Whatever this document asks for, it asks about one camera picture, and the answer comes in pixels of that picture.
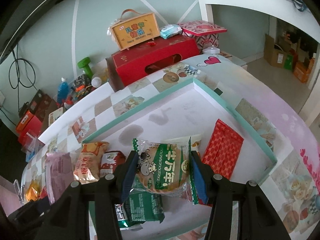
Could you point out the toy pile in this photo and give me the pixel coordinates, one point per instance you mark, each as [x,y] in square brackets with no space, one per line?
[80,88]

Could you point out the orange flat box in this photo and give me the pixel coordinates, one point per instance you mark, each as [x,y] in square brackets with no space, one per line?
[26,117]

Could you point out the teal rimmed white tray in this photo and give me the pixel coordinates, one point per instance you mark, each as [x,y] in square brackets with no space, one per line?
[184,110]

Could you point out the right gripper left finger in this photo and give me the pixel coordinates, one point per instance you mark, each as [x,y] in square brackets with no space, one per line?
[68,217]

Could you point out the yellow cake packet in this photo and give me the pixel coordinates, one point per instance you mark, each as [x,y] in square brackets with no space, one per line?
[33,191]

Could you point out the red white snack packet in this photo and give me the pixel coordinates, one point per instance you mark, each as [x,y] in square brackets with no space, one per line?
[109,162]

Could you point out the beige swiss roll packet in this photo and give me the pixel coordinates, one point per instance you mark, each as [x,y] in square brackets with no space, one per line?
[87,168]

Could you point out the white green cracker packet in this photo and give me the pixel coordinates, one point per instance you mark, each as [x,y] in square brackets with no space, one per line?
[124,221]

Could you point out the dark green snack packet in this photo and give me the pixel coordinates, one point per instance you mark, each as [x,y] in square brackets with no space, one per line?
[144,207]

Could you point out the clear plastic box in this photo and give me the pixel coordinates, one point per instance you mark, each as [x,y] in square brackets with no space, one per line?
[31,145]

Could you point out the pink snack packet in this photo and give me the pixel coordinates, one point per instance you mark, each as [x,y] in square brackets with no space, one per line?
[58,174]

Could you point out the red patterned pouch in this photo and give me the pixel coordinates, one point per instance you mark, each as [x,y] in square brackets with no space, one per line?
[205,34]

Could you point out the green cow biscuit packet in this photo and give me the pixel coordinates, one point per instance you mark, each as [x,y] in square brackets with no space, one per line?
[165,169]

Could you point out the green dumbbell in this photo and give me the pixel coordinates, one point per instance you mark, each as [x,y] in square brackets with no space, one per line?
[84,66]

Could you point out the blue water bottle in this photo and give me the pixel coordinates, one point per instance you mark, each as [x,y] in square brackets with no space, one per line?
[62,91]

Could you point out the yellow wooden handle box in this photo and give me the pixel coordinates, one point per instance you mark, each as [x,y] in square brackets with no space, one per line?
[133,28]

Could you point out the red box stack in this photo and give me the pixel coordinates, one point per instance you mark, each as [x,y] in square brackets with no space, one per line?
[39,106]

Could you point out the card game box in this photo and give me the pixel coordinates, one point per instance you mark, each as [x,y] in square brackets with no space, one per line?
[55,115]

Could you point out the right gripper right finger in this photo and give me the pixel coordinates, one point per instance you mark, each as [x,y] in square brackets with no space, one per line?
[244,205]

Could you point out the smartphone on stand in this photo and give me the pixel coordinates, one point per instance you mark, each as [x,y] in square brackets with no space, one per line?
[19,190]

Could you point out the wet wipes pack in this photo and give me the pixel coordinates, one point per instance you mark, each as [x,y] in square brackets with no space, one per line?
[170,30]

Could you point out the red peanut snack bag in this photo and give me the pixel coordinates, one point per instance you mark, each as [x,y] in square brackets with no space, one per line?
[43,193]

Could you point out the large red gift box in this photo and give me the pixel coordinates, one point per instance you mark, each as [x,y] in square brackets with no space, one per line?
[128,66]

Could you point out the clear bottle white cap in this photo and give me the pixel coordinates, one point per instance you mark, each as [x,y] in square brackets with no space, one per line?
[96,82]

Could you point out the black television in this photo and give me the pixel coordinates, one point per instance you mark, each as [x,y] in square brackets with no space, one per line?
[17,17]

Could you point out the red patterned wafer packet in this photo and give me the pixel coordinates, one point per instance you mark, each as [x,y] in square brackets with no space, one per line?
[223,149]

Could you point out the white shelf unit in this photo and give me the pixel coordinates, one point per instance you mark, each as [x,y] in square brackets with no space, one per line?
[286,11]

